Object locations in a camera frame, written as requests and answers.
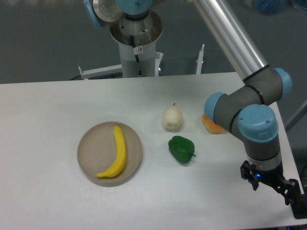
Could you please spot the white base bracket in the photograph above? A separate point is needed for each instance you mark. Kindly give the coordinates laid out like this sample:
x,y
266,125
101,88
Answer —
x,y
200,60
100,72

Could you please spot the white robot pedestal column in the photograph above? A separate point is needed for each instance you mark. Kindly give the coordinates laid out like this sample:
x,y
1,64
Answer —
x,y
136,36

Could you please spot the white left base bracket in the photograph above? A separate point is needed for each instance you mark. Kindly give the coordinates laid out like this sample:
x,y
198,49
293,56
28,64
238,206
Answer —
x,y
100,72

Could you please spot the green bell pepper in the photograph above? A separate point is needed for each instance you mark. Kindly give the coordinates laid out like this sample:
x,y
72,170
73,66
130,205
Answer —
x,y
182,149

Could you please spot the blue bag in background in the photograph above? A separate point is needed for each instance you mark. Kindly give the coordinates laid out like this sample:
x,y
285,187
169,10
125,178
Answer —
x,y
269,7

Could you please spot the white pear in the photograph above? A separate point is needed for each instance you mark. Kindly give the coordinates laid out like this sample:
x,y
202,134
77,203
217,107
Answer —
x,y
172,118

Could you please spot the white right base bracket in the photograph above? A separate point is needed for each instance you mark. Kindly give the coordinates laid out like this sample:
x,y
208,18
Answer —
x,y
200,60

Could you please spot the beige round plate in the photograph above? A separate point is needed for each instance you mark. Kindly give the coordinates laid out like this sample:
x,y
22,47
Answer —
x,y
97,151

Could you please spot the grey metal leg at right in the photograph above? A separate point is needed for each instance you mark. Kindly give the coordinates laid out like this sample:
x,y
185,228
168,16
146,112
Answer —
x,y
296,116

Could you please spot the orange bread roll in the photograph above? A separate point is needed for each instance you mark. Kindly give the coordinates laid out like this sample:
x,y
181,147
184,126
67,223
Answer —
x,y
211,127

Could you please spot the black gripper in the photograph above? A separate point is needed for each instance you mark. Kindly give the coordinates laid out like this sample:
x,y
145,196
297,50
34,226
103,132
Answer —
x,y
274,178

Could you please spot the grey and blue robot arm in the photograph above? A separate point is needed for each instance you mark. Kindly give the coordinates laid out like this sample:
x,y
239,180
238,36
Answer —
x,y
246,113

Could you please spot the black box at table edge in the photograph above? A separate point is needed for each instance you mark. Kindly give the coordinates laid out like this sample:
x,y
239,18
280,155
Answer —
x,y
299,206

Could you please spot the yellow banana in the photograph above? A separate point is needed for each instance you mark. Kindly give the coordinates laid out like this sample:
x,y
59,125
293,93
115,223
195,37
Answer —
x,y
121,158

